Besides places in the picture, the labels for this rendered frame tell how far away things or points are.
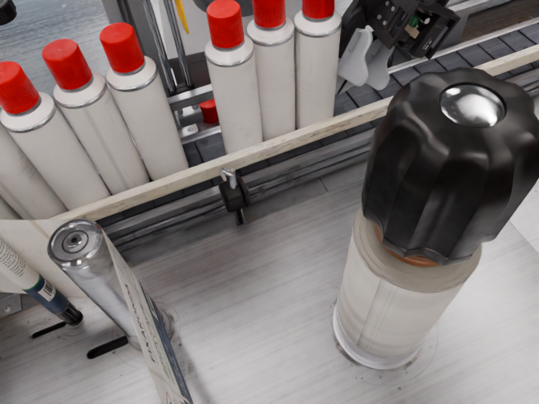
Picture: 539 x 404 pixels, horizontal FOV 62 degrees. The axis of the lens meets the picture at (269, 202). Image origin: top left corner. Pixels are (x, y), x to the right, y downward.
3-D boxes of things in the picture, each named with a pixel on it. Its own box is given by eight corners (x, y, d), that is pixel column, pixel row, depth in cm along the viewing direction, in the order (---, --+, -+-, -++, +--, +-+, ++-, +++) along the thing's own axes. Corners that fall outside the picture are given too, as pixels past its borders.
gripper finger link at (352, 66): (335, 114, 54) (378, 46, 48) (314, 84, 57) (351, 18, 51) (354, 115, 56) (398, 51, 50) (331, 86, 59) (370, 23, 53)
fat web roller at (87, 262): (132, 359, 44) (44, 280, 29) (123, 318, 47) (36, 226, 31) (176, 341, 45) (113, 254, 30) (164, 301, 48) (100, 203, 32)
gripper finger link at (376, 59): (354, 115, 56) (398, 51, 50) (331, 86, 59) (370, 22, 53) (371, 118, 57) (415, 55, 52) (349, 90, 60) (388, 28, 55)
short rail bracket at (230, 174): (234, 240, 57) (221, 185, 47) (227, 223, 59) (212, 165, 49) (257, 232, 58) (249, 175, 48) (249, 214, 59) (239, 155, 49)
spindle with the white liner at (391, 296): (360, 385, 42) (448, 213, 17) (318, 303, 47) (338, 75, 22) (441, 346, 43) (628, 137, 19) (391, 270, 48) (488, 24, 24)
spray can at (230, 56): (241, 171, 57) (216, 31, 40) (217, 149, 59) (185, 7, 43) (272, 151, 59) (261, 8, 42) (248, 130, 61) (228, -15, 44)
